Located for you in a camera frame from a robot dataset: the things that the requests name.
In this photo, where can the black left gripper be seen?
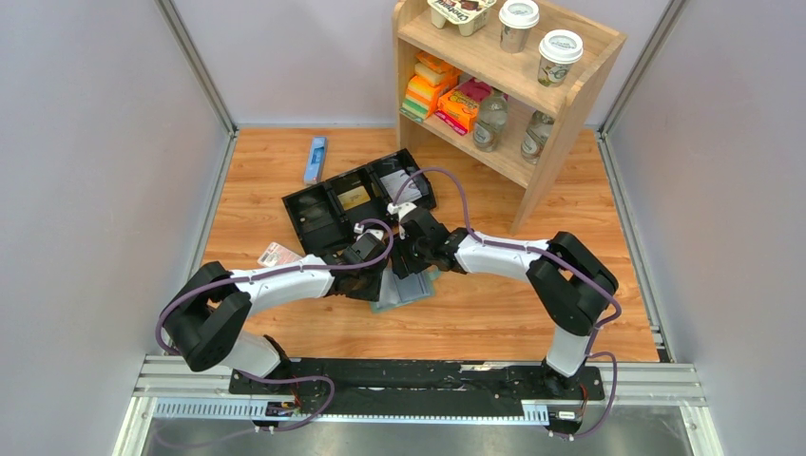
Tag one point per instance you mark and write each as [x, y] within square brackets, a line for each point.
[373, 293]

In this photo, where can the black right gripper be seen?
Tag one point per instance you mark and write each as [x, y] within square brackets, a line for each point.
[400, 250]

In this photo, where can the teal leather card holder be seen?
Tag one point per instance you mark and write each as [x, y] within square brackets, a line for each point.
[396, 292]

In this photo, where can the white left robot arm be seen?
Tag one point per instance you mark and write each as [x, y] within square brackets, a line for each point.
[206, 320]

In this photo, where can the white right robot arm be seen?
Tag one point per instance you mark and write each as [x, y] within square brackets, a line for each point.
[573, 285]

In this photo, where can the silver VIP card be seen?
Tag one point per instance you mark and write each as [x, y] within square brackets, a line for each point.
[400, 188]

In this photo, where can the gold card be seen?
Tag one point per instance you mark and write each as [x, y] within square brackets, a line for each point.
[352, 198]

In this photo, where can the black three-compartment tray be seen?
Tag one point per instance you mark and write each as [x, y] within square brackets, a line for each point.
[324, 215]

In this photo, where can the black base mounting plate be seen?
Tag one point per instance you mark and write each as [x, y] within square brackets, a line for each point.
[423, 387]

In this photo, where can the blue rectangular box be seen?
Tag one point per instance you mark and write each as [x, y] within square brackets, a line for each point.
[315, 161]

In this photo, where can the orange snack box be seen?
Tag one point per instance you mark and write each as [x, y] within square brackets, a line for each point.
[458, 108]

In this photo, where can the glass bottle left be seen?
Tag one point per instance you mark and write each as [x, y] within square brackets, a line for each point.
[491, 119]

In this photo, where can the glass bottle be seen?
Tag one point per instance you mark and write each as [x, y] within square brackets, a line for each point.
[536, 137]
[491, 119]

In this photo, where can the glass bottle right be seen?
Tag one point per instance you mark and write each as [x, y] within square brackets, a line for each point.
[536, 137]

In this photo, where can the stacked colourful sponges pack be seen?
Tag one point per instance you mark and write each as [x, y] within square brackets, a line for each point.
[433, 77]

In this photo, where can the chocolate pudding cup pack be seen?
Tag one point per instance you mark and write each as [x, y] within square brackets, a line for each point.
[468, 15]

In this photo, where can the paper coffee cup right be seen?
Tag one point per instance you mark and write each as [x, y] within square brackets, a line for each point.
[560, 49]

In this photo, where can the paper coffee cup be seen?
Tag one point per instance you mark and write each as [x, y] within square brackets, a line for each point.
[518, 18]
[560, 49]

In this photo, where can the paper coffee cup left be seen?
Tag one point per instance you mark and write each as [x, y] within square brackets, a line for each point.
[518, 18]

